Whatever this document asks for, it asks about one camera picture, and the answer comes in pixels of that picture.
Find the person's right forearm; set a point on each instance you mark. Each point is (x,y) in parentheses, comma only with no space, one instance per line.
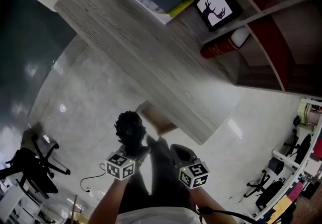
(201,195)

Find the grey wooden desk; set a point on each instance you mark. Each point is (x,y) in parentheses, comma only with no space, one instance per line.
(130,49)

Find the white shelving unit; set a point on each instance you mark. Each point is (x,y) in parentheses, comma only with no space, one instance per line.
(15,203)

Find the black office chair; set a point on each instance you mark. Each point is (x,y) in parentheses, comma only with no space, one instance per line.
(270,190)
(304,147)
(32,167)

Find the black waste bin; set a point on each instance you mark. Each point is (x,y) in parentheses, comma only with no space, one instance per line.
(276,166)

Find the pale yellow box stack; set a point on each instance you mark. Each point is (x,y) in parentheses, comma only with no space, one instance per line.
(304,113)

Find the person's left forearm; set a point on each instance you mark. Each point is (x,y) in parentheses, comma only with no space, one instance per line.
(110,200)

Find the stack of books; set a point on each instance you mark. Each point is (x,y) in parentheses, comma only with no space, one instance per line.
(161,16)

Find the red bottle white cap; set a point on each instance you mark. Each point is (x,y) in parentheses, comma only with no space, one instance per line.
(219,49)

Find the person's white shirt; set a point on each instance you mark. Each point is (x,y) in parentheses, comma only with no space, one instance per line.
(158,218)

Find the black framed deer picture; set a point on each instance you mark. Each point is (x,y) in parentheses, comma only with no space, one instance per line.
(213,4)

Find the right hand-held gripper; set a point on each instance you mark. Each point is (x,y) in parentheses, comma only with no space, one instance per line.
(193,175)

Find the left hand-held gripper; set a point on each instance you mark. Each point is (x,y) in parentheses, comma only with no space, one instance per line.
(120,167)

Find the person's dark trousers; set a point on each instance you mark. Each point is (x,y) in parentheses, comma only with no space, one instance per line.
(161,167)

